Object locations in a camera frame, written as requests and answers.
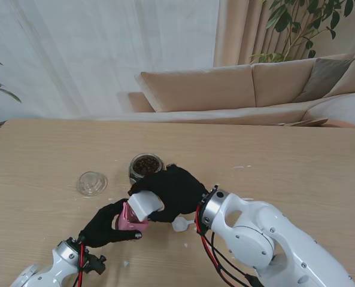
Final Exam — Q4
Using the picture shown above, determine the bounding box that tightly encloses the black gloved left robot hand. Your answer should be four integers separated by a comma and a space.
78, 198, 143, 248

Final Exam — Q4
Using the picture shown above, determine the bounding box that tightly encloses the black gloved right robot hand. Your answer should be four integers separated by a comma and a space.
127, 163, 208, 224

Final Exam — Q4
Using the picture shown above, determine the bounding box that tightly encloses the pink square coffee jar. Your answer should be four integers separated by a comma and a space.
114, 201, 150, 231

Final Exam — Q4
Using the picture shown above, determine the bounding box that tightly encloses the white plastic spoon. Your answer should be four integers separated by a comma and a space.
171, 217, 195, 233

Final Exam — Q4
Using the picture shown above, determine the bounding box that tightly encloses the white square jar lid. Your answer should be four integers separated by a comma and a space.
128, 191, 163, 221

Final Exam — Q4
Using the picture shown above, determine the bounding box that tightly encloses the glass jar of coffee beans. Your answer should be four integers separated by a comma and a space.
128, 152, 164, 186

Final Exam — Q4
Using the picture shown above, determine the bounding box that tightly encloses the clear glass jar lid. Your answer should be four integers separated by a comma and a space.
76, 171, 109, 197

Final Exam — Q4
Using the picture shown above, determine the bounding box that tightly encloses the beige sofa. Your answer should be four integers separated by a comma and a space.
128, 52, 355, 134

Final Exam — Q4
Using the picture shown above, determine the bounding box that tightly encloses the wooden tray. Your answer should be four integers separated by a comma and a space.
277, 118, 329, 127

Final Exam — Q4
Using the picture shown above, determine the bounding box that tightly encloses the white sheer curtain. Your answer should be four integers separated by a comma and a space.
0, 0, 220, 117

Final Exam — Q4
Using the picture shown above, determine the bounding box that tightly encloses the beige pleated curtain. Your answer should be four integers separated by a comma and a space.
213, 0, 339, 67

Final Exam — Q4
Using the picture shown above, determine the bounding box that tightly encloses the white blanket on sofa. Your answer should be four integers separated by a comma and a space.
305, 91, 355, 132

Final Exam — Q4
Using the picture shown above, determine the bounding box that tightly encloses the grey sofa cushion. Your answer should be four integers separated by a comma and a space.
293, 57, 355, 103

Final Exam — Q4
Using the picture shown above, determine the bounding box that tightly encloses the tall leafy green plant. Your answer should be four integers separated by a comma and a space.
250, 0, 355, 63

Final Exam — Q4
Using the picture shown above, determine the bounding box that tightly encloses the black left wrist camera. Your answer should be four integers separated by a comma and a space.
84, 252, 107, 275

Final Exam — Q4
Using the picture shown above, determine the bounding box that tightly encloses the red left arm cable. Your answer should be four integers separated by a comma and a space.
72, 242, 87, 287

